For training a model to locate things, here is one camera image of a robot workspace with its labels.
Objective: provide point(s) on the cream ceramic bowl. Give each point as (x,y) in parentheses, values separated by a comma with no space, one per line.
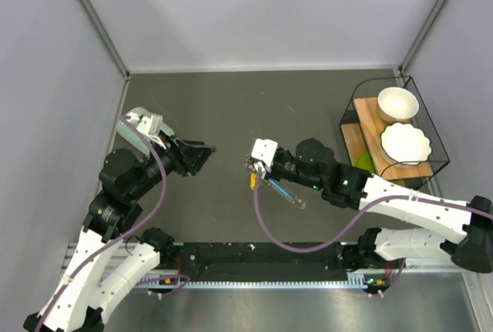
(395,104)

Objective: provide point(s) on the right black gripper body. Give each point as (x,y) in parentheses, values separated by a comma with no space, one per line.
(286,169)

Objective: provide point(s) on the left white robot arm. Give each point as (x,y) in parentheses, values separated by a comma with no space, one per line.
(84,300)

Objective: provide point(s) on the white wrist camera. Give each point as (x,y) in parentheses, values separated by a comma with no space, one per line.
(262,155)
(149,126)

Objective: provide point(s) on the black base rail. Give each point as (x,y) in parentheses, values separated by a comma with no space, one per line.
(257,262)

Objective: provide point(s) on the metal keyring with blue handle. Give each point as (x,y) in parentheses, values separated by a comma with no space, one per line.
(290,197)

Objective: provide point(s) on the yellow capped key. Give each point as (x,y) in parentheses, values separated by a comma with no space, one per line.
(253,181)

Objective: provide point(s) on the black wire rack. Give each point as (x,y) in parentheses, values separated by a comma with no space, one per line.
(439,158)

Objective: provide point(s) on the wooden shelf board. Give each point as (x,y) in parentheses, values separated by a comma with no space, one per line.
(371,127)
(356,143)

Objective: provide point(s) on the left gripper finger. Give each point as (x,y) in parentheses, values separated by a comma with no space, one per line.
(194,158)
(193,144)

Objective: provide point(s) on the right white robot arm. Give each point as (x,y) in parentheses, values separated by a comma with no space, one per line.
(461,230)

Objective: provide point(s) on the white slotted cable duct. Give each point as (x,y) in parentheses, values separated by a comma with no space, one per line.
(349,281)

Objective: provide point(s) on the mint green rectangular tray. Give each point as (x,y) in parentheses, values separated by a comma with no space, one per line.
(132,138)

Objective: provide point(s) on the green plate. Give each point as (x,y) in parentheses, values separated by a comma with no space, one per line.
(364,161)

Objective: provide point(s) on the white scalloped plate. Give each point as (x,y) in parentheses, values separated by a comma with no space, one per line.
(403,144)

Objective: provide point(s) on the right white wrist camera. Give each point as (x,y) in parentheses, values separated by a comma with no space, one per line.
(262,155)

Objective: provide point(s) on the lower wooden shelf board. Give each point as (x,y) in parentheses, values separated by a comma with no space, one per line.
(356,143)

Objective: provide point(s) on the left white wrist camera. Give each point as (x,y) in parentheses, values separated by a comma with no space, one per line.
(149,126)

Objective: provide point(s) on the upper wooden shelf board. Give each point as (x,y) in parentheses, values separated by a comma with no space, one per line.
(371,127)

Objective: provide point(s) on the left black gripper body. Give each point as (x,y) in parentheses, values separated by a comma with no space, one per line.
(177,159)

